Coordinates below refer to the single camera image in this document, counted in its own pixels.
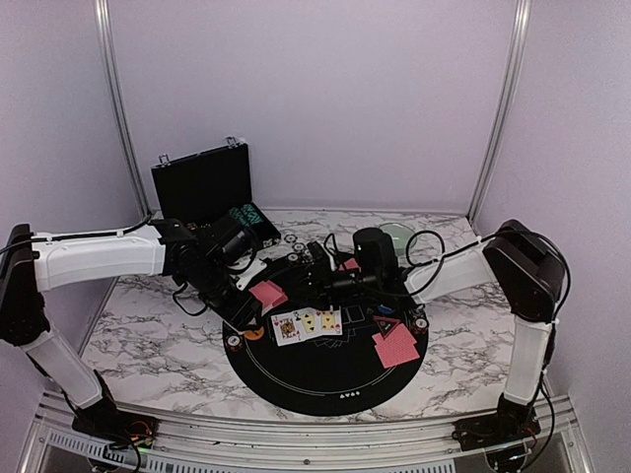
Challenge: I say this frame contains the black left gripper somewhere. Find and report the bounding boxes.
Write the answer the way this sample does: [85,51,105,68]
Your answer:
[183,258,263,332]

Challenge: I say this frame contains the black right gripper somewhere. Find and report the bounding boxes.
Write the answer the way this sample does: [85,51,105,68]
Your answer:
[282,261,380,312]

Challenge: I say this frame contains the orange big blind button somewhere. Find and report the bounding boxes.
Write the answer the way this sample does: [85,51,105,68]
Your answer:
[244,328,264,341]

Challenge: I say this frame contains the red card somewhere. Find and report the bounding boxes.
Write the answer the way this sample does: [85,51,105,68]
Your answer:
[340,258,360,271]

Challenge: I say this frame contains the red playing card deck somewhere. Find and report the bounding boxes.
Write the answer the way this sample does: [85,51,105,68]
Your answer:
[248,281,289,315]

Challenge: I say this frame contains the three of hearts card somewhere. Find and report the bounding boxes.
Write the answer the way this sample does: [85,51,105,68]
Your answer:
[315,309,342,335]

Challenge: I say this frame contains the three of clubs card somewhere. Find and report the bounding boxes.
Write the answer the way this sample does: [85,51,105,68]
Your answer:
[293,307,320,341]

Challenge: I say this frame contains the jack of hearts card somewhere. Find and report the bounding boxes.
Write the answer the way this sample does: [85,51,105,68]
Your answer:
[271,313,303,347]

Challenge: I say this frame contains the red card dealt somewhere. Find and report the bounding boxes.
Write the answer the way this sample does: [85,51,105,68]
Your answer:
[372,325,417,346]
[375,342,420,369]

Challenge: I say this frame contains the blue small blind button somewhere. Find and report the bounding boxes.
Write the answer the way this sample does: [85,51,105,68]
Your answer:
[378,305,394,315]

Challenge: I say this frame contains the red triangular all-in marker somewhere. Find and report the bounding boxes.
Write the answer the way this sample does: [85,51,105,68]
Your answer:
[374,316,400,339]

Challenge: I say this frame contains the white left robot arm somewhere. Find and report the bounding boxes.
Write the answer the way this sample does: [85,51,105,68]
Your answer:
[1,219,262,439]

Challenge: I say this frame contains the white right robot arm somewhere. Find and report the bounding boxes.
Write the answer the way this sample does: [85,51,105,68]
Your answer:
[278,212,514,422]

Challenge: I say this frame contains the round black poker mat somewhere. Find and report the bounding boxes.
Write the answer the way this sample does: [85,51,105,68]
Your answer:
[225,292,429,417]

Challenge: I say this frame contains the green glass bowl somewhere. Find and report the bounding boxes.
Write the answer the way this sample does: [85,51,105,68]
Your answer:
[379,223,417,250]

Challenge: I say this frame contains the green chip row right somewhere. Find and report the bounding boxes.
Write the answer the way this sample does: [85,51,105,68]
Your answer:
[241,203,263,228]

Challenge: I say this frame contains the green chip row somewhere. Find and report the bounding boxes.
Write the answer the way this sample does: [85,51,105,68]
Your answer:
[241,203,263,228]
[229,207,249,227]

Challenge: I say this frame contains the green chip row left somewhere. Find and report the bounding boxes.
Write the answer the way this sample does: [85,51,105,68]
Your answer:
[229,207,249,227]

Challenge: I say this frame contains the black poker chip case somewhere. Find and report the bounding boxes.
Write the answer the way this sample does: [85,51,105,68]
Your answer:
[151,137,281,247]

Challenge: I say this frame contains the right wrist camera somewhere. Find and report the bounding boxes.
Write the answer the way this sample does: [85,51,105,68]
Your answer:
[352,228,398,287]

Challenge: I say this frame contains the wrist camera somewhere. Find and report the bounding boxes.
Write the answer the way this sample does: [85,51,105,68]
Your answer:
[199,215,267,291]
[352,228,398,287]

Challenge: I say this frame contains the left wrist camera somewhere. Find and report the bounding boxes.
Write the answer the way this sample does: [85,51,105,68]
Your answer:
[199,215,267,291]

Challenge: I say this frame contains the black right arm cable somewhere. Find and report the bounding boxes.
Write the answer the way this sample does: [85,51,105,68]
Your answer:
[403,229,568,321]

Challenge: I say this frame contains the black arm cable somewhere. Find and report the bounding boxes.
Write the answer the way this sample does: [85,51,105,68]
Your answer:
[0,211,154,257]
[403,229,568,321]

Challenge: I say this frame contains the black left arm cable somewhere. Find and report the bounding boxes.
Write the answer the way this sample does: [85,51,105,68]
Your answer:
[0,211,154,257]

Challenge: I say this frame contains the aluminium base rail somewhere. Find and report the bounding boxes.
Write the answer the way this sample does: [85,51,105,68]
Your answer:
[18,392,594,472]

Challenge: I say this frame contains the right aluminium frame post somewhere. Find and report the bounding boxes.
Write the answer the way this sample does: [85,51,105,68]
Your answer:
[466,0,532,227]

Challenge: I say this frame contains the aluminium frame post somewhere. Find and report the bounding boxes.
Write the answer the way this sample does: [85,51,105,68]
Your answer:
[466,0,532,227]
[94,0,151,216]

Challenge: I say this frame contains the left aluminium frame post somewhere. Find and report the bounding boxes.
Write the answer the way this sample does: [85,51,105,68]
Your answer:
[94,0,151,216]

